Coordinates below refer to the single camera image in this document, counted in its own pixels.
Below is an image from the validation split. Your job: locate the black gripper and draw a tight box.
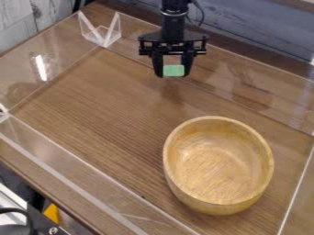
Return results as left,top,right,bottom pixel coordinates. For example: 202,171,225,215
138,11,209,77

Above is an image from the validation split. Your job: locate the green rectangular block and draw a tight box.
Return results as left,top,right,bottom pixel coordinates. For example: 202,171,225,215
163,64,186,77

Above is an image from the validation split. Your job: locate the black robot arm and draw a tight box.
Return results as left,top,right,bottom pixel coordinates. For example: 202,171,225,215
138,0,209,77

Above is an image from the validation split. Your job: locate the brown wooden bowl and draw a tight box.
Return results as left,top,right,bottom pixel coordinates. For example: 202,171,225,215
162,116,275,216

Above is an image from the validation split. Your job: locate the yellow warning label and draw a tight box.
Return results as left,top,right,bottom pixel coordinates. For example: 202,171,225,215
43,204,60,224

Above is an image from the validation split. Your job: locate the clear acrylic corner bracket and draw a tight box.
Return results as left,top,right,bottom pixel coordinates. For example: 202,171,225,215
78,12,122,48

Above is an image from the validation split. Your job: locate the clear acrylic enclosure wall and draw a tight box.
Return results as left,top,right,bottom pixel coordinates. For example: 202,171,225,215
0,4,314,235

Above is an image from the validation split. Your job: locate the black cable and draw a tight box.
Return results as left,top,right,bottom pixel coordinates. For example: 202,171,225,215
0,207,38,235

